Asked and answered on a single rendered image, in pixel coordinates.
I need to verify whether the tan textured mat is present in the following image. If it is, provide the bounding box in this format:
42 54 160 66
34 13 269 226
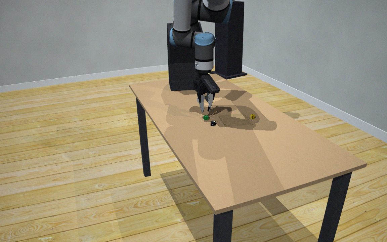
219 113 252 127

